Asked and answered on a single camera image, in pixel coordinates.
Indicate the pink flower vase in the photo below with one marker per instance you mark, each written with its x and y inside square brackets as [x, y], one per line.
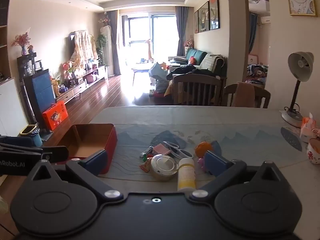
[22, 41]

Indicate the wooden slatted chair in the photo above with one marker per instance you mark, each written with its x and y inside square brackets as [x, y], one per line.
[195, 80]

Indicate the pink cylindrical toy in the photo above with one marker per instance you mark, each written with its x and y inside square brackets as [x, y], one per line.
[201, 162]

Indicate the bed with colourful bedding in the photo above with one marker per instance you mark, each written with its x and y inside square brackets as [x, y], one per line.
[256, 73]

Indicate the green sofa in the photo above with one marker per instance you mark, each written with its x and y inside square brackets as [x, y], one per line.
[197, 55]

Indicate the black jacket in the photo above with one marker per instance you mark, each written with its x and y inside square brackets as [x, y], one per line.
[190, 70]

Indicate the wooden chair with towel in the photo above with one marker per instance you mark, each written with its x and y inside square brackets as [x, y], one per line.
[262, 97]

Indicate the giraffe toy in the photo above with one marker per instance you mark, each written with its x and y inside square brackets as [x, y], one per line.
[149, 48]

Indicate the cream sofa blanket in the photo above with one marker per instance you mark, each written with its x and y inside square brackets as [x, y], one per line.
[210, 62]

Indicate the patterned white cup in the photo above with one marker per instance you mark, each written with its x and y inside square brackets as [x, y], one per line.
[313, 152]

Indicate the grey curtain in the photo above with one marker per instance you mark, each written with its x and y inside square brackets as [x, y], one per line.
[181, 30]
[114, 42]

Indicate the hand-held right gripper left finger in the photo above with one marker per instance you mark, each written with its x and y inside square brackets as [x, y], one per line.
[96, 160]

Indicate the clothes rack with coats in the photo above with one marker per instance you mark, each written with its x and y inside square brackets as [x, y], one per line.
[82, 45]

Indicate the green push pin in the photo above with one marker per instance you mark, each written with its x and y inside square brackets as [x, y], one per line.
[147, 151]

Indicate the tissue pack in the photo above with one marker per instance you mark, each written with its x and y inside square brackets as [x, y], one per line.
[308, 127]

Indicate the teal trash bin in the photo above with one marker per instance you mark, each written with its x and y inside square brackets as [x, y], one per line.
[35, 136]

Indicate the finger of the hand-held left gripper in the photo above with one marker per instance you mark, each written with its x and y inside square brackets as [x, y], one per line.
[57, 153]

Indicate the blue folding board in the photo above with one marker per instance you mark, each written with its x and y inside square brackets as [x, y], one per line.
[42, 92]

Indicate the potted plant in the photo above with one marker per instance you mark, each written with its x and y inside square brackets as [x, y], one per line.
[101, 45]

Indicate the round coffee table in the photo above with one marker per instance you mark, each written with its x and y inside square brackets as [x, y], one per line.
[143, 67]

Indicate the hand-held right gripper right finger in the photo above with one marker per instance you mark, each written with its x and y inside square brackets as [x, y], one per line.
[216, 162]

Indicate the red flower arrangement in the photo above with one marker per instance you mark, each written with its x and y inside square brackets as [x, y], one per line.
[68, 68]

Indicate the standing air conditioner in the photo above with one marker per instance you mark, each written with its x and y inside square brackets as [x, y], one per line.
[107, 50]

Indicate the grey desk lamp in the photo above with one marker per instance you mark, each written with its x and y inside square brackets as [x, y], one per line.
[300, 65]

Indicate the orange fruit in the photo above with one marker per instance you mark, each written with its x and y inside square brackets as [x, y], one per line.
[202, 150]

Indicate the orange gift box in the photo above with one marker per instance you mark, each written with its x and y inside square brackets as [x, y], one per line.
[55, 116]

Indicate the wooden TV cabinet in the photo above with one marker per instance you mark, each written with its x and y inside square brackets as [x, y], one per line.
[85, 81]

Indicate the white cabinet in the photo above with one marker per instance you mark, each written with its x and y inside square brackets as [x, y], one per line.
[10, 105]

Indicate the pink ribbed comb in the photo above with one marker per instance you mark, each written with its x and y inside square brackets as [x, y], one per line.
[161, 150]

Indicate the white sunglasses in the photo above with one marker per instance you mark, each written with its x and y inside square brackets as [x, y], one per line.
[175, 148]

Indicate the red metal box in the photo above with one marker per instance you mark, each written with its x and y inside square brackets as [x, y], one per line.
[110, 142]

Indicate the red snack packet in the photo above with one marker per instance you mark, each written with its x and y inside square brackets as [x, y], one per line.
[146, 166]

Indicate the black water dispenser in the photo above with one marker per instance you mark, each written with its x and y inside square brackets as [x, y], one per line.
[26, 65]

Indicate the pink towel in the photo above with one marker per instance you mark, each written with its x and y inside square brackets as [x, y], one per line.
[245, 95]

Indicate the grey plastic bag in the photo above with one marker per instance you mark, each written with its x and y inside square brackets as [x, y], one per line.
[158, 75]

